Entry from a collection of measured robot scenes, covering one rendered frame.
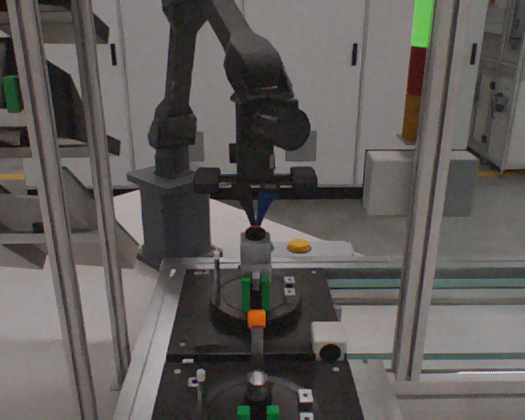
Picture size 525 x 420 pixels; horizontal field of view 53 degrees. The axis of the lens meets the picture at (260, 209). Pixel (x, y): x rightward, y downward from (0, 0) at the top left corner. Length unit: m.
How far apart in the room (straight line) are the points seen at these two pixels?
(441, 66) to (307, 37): 3.15
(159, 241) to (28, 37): 0.70
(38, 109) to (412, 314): 0.46
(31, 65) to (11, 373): 0.56
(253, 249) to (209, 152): 3.09
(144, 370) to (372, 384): 0.29
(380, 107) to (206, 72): 1.22
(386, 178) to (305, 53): 3.12
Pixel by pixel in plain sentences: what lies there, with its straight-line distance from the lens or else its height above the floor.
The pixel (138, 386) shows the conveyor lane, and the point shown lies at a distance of 0.72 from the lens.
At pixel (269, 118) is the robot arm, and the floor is 1.26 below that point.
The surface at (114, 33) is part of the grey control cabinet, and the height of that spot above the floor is 1.18.
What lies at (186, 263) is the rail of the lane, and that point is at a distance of 0.98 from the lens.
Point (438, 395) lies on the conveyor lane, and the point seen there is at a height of 0.93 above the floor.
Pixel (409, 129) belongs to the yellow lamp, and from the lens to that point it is 0.61.
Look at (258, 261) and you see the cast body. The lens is 0.76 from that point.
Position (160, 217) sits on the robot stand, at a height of 0.99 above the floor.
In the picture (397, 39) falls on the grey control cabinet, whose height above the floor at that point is 1.14.
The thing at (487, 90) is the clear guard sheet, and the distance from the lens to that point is 0.61.
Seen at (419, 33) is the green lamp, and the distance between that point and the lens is 0.60.
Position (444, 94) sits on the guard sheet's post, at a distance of 0.59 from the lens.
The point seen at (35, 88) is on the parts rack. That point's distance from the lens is 0.52.
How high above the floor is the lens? 1.41
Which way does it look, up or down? 22 degrees down
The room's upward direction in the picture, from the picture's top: straight up
